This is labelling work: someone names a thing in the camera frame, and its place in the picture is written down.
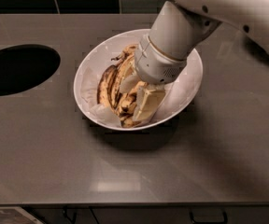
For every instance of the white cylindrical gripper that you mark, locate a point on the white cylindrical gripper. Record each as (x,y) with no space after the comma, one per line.
(155,63)

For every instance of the short spotted banana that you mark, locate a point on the short spotted banana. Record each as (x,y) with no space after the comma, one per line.
(138,87)
(126,105)

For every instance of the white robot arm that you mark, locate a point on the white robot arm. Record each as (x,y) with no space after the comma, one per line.
(181,25)

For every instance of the spotted long middle banana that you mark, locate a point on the spotted long middle banana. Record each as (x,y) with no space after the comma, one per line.
(123,71)

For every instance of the white oval bowl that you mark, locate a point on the white oval bowl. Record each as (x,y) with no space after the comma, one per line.
(100,58)

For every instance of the dark leftmost banana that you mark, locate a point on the dark leftmost banana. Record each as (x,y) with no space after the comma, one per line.
(102,89)

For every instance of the white paper liner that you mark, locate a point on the white paper liner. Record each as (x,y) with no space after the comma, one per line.
(179,95)

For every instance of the black round counter hole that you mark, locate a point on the black round counter hole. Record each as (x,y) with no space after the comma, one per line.
(23,67)

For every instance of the black drawer handle right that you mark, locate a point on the black drawer handle right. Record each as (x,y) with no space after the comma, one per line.
(197,219)

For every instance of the black drawer handle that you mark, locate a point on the black drawer handle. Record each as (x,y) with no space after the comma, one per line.
(197,219)
(70,215)

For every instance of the black drawer handle left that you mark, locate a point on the black drawer handle left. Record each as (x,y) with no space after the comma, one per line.
(70,215)

